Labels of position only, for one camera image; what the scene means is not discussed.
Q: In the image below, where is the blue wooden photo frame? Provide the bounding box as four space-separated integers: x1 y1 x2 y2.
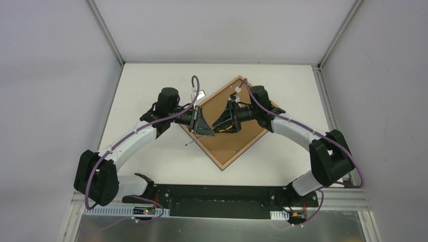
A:
181 76 268 170

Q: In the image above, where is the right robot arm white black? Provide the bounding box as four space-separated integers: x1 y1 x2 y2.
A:
212 86 355 207

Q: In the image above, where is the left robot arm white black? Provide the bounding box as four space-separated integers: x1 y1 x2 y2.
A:
73 87 215 206

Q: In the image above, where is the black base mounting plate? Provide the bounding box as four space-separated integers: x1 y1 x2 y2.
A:
143 184 318 219

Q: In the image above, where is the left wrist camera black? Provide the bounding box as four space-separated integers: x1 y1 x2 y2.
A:
191 90 206 101

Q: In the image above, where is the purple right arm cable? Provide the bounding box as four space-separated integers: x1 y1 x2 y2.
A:
242 78 366 228

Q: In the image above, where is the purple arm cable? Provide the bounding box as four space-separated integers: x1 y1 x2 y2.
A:
84 75 200 224
242 78 366 228

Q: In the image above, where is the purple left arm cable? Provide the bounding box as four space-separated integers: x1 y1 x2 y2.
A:
84 75 200 224

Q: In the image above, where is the aluminium front rail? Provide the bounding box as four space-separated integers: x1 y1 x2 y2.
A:
72 182 372 212

